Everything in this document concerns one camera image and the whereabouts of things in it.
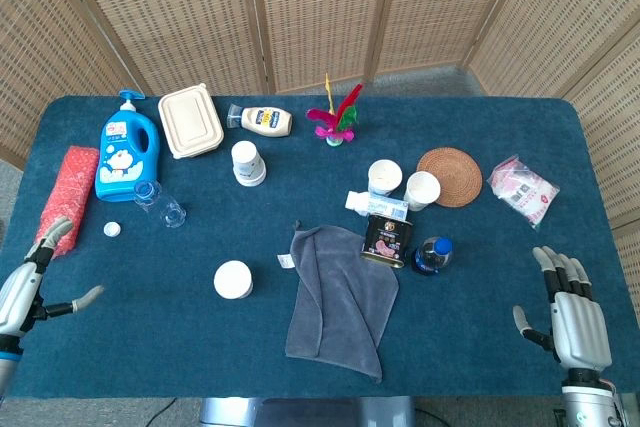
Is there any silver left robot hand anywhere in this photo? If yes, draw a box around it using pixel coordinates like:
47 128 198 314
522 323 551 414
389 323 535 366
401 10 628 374
0 216 105 341

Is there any beige lidded food container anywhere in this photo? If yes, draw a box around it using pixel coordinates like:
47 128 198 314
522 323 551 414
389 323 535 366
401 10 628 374
157 81 225 161

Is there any blue cartoon detergent jug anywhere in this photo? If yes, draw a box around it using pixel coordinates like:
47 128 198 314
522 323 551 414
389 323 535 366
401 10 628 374
94 89 161 203

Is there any dark blue tablecloth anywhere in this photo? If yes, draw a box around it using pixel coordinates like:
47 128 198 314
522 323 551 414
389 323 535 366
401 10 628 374
0 94 621 401

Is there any grey microfibre towel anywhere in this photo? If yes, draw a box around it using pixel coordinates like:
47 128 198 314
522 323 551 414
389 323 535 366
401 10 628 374
284 219 400 384

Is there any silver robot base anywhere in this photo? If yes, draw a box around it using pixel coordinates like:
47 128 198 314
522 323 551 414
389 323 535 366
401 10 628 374
199 396 416 427

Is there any paper cup green flower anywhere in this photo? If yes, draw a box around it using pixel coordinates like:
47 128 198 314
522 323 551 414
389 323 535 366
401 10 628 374
403 171 442 212

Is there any cola bottle blue cap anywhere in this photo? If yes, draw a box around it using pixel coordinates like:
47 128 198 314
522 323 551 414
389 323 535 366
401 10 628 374
411 236 455 277

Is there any white milk drink bottle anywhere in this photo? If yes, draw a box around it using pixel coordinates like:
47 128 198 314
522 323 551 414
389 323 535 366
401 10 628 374
344 189 410 218

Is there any paper cup blue flower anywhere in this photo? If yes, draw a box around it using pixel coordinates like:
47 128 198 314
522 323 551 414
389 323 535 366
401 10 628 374
367 159 404 197

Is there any round woven rattan coaster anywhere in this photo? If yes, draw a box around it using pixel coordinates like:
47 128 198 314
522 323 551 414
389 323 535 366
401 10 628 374
416 146 484 208

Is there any wood rattan folding screen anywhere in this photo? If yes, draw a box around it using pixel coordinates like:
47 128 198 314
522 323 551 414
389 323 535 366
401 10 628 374
0 0 640 318

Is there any paper cup blue print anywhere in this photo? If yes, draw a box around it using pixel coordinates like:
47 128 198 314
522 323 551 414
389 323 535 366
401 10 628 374
213 260 254 301

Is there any clear plastic water bottle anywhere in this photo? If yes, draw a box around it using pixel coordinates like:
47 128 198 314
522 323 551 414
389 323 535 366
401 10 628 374
132 178 188 230

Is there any pink printed plastic packet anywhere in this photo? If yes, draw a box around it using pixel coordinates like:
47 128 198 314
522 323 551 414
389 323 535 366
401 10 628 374
486 154 560 232

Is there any colourful feather shuttlecock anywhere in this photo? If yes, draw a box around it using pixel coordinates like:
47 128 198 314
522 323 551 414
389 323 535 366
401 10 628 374
305 72 365 147

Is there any black luncheon meat can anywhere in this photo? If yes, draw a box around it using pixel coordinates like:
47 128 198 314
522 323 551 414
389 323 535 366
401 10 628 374
359 213 414 272

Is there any cream mayonnaise squeeze bottle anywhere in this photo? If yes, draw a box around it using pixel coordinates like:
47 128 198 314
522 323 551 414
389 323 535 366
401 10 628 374
227 103 294 138

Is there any upside-down paper cup stack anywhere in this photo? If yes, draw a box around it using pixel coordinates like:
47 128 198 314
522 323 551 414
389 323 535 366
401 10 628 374
230 140 268 187

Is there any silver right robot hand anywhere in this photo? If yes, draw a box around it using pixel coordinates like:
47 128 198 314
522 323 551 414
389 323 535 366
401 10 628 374
512 245 614 373

